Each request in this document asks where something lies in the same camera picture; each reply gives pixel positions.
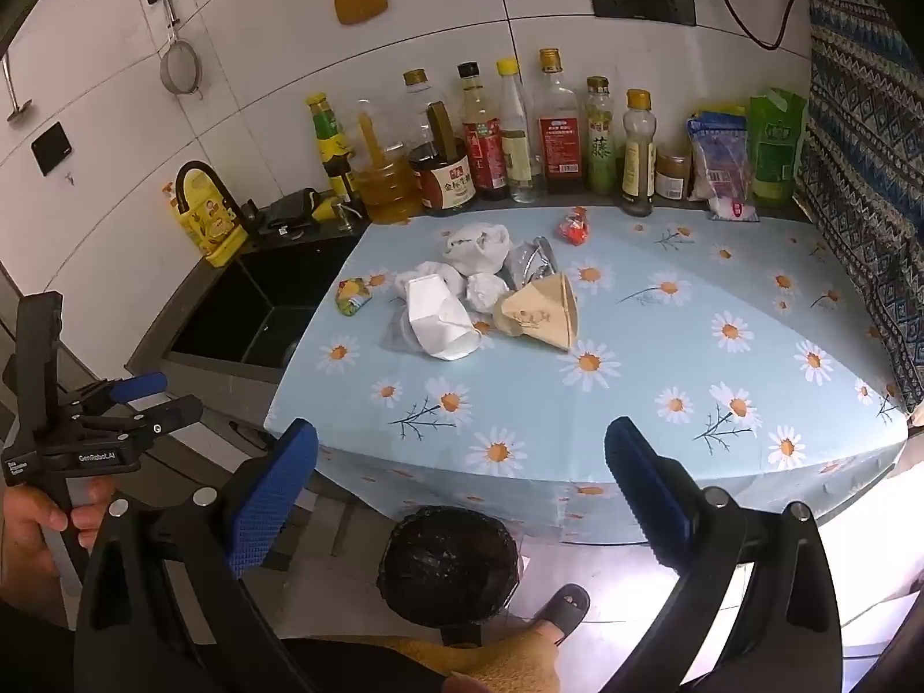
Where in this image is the blue white plastic bag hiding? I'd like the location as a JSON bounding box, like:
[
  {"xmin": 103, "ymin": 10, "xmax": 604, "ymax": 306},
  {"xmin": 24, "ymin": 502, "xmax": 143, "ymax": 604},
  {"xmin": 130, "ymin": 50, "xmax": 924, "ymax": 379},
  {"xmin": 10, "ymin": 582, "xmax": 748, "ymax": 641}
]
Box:
[{"xmin": 684, "ymin": 110, "xmax": 752, "ymax": 204}]

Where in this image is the metal hanging utensil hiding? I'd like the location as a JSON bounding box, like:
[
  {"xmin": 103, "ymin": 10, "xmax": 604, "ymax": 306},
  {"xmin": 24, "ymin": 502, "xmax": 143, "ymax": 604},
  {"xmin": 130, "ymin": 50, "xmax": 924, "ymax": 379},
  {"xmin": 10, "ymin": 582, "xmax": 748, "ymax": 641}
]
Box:
[{"xmin": 0, "ymin": 54, "xmax": 33, "ymax": 124}]

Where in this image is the person's left hand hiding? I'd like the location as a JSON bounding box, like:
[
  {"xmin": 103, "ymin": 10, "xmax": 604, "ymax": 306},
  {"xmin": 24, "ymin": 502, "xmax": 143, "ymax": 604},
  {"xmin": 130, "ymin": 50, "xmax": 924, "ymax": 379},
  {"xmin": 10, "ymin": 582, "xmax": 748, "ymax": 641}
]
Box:
[{"xmin": 0, "ymin": 472, "xmax": 117, "ymax": 629}]

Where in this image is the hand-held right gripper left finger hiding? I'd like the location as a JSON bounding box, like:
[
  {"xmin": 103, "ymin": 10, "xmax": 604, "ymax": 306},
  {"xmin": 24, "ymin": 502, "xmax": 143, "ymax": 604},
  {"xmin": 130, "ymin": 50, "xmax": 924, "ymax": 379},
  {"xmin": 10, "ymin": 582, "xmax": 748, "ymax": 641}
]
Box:
[{"xmin": 74, "ymin": 417, "xmax": 320, "ymax": 693}]

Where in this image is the grey slipper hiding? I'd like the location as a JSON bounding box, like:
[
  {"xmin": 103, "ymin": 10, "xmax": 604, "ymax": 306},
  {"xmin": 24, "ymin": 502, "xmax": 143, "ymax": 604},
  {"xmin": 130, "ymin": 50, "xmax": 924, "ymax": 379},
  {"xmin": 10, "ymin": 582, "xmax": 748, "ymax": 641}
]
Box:
[{"xmin": 530, "ymin": 583, "xmax": 591, "ymax": 647}]

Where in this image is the patterned curtain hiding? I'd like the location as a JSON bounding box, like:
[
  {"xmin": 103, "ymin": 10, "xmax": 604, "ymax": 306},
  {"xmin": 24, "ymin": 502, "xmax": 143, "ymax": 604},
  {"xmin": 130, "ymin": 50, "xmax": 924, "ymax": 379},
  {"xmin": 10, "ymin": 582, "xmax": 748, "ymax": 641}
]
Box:
[{"xmin": 794, "ymin": 0, "xmax": 924, "ymax": 416}]

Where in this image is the green plastic bag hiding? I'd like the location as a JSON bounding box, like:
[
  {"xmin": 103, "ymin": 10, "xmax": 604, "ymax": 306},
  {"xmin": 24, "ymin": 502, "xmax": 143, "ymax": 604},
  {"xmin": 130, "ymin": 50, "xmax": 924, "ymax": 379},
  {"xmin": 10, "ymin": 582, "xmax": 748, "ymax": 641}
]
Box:
[{"xmin": 747, "ymin": 88, "xmax": 808, "ymax": 204}]

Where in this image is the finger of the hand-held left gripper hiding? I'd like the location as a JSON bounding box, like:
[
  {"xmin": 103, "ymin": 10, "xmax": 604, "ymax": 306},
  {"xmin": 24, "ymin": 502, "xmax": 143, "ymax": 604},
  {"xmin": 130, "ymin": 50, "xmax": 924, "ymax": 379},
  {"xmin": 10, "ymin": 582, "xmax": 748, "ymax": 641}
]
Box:
[
  {"xmin": 72, "ymin": 394, "xmax": 205, "ymax": 449},
  {"xmin": 61, "ymin": 371, "xmax": 169, "ymax": 412}
]

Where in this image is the small pink white packet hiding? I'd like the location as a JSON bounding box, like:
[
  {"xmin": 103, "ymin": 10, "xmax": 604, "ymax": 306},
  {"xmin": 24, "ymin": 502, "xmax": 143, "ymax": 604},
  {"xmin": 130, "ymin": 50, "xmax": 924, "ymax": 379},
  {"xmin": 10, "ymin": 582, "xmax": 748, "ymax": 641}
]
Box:
[{"xmin": 706, "ymin": 195, "xmax": 761, "ymax": 222}]

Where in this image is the beige paper cup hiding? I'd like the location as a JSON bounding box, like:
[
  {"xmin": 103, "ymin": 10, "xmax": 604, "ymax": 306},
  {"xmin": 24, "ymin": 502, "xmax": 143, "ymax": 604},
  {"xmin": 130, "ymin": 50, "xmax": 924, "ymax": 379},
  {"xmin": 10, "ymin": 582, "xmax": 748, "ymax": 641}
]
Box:
[{"xmin": 493, "ymin": 272, "xmax": 580, "ymax": 353}]

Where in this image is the small seasoning jar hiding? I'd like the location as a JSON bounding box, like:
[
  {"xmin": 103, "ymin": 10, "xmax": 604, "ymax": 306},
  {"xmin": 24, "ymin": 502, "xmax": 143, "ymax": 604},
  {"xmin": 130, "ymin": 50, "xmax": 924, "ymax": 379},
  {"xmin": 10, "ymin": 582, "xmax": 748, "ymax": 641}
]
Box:
[{"xmin": 653, "ymin": 150, "xmax": 692, "ymax": 201}]

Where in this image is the yellow dish soap bottle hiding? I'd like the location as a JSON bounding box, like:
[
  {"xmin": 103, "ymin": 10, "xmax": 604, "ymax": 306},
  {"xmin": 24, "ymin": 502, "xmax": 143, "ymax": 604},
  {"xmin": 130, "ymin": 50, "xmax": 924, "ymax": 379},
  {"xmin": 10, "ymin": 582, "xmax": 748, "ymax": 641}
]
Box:
[{"xmin": 162, "ymin": 182, "xmax": 243, "ymax": 268}]

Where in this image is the yellow cap clear bottle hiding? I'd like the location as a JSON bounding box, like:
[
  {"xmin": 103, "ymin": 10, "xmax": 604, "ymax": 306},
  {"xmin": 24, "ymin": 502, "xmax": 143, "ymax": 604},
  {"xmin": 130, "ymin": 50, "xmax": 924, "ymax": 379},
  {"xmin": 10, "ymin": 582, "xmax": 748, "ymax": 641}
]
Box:
[{"xmin": 495, "ymin": 58, "xmax": 542, "ymax": 204}]

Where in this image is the metal strainer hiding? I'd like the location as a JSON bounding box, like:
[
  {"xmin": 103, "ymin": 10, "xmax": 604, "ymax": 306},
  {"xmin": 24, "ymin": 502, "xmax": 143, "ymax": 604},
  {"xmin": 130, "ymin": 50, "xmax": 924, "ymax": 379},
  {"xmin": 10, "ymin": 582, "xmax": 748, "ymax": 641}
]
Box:
[{"xmin": 148, "ymin": 0, "xmax": 204, "ymax": 100}]

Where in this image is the metal soap dispenser pump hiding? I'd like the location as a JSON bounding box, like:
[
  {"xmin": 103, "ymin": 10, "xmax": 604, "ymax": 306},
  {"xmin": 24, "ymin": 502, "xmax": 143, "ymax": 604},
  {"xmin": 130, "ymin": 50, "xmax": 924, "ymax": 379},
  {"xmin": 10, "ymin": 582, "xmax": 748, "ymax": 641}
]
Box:
[{"xmin": 333, "ymin": 198, "xmax": 371, "ymax": 232}]

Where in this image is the green label oil bottle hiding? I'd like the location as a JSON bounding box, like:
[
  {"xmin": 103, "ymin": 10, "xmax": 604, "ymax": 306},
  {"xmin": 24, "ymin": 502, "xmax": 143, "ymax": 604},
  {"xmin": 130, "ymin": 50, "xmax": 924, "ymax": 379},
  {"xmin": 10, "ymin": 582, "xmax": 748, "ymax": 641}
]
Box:
[{"xmin": 582, "ymin": 76, "xmax": 618, "ymax": 196}]

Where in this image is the dark soy sauce jug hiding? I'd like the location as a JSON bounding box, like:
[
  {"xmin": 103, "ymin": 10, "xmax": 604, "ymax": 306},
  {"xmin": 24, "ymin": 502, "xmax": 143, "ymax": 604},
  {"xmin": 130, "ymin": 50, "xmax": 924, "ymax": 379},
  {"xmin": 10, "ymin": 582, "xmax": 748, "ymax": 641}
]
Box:
[{"xmin": 400, "ymin": 68, "xmax": 479, "ymax": 218}]

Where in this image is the black faucet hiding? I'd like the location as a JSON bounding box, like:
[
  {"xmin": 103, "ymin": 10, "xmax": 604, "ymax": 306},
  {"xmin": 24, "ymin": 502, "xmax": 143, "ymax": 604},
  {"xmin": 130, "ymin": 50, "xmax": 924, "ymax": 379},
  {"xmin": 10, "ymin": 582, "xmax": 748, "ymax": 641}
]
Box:
[{"xmin": 175, "ymin": 160, "xmax": 250, "ymax": 236}]

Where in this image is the gold cap red label bottle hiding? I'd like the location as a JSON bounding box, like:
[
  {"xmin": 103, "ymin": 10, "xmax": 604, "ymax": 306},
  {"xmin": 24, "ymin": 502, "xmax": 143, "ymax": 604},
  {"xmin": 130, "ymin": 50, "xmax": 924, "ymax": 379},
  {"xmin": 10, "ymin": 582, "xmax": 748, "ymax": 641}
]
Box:
[{"xmin": 535, "ymin": 48, "xmax": 584, "ymax": 196}]

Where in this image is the small gold cap sauce bottle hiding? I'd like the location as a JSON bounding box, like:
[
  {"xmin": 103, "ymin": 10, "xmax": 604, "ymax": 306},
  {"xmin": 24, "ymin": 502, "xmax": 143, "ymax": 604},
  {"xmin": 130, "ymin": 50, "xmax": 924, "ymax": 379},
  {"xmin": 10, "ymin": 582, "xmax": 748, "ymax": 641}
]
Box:
[{"xmin": 619, "ymin": 88, "xmax": 658, "ymax": 218}]

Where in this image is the crushed white paper cup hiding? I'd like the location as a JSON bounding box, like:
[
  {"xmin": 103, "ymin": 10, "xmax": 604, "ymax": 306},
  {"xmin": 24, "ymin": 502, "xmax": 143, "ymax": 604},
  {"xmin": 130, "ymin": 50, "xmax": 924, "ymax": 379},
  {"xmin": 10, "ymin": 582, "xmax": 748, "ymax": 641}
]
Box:
[{"xmin": 403, "ymin": 273, "xmax": 483, "ymax": 362}]

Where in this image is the clear cooking oil jug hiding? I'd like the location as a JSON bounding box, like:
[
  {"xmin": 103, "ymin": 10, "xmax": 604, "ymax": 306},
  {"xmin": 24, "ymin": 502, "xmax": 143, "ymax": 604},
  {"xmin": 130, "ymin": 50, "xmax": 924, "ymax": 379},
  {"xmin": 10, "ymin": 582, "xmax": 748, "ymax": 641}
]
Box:
[{"xmin": 351, "ymin": 97, "xmax": 423, "ymax": 226}]

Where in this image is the black cap red label bottle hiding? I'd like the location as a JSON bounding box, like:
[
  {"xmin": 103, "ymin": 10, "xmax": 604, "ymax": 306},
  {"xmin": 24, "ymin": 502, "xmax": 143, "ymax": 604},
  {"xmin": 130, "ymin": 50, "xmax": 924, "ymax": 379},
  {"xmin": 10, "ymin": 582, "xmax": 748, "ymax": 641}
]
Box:
[{"xmin": 456, "ymin": 61, "xmax": 508, "ymax": 202}]

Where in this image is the white cloth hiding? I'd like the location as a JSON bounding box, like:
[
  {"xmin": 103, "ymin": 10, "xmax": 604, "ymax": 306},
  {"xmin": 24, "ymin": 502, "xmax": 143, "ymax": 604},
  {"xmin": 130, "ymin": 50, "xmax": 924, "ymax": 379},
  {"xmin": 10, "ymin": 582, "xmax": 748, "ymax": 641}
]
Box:
[{"xmin": 442, "ymin": 222, "xmax": 512, "ymax": 277}]

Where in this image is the daisy print tablecloth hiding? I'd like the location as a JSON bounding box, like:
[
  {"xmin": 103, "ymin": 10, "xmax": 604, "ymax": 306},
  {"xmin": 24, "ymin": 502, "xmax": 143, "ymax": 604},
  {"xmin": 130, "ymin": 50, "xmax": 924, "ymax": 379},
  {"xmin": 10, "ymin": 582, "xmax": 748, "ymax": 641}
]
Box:
[{"xmin": 263, "ymin": 202, "xmax": 909, "ymax": 546}]

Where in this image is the red snack wrapper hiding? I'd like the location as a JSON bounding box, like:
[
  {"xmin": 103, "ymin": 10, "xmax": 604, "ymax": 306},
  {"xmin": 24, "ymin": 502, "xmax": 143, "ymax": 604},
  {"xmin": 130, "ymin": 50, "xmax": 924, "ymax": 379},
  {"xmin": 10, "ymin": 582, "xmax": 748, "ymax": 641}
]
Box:
[{"xmin": 554, "ymin": 206, "xmax": 591, "ymax": 247}]

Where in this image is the clear plastic wrapper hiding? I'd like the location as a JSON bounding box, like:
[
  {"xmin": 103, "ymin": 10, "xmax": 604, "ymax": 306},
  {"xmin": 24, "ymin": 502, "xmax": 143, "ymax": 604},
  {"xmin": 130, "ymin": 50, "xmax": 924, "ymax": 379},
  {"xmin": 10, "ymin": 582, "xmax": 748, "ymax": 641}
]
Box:
[
  {"xmin": 504, "ymin": 234, "xmax": 558, "ymax": 293},
  {"xmin": 379, "ymin": 307, "xmax": 434, "ymax": 355}
]

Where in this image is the black sink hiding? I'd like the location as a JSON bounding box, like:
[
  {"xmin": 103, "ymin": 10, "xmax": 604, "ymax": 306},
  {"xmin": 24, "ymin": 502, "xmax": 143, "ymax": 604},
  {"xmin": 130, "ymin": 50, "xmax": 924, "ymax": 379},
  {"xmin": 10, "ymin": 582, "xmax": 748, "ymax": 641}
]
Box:
[{"xmin": 162, "ymin": 231, "xmax": 369, "ymax": 377}]

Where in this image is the green yellow snack wrapper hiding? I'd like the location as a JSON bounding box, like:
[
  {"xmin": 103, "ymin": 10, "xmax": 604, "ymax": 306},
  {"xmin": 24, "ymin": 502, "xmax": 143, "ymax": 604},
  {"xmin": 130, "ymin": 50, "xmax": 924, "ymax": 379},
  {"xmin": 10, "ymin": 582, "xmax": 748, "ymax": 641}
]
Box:
[{"xmin": 334, "ymin": 277, "xmax": 372, "ymax": 317}]

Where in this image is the black trash bin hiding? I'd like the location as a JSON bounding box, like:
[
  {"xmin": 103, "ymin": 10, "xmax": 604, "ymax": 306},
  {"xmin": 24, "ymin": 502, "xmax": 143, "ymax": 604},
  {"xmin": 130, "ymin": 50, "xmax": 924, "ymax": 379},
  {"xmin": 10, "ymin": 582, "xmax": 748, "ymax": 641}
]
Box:
[{"xmin": 377, "ymin": 506, "xmax": 521, "ymax": 629}]

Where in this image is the small black wall socket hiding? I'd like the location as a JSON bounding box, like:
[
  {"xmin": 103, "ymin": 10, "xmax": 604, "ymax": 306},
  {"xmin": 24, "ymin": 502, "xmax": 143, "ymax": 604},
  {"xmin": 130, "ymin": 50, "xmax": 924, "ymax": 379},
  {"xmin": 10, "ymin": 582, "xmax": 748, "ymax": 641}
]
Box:
[{"xmin": 30, "ymin": 122, "xmax": 73, "ymax": 177}]

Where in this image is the green label sauce bottle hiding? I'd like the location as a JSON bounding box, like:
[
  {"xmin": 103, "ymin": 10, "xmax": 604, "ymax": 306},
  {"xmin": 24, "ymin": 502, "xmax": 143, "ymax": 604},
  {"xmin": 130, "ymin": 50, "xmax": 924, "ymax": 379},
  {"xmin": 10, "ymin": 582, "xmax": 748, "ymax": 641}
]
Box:
[{"xmin": 304, "ymin": 92, "xmax": 362, "ymax": 207}]

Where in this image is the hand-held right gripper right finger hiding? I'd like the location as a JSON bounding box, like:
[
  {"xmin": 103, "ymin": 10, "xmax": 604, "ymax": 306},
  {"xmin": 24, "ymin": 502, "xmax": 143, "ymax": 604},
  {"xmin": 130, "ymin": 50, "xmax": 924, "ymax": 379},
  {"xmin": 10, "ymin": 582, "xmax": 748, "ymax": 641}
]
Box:
[{"xmin": 603, "ymin": 416, "xmax": 853, "ymax": 693}]

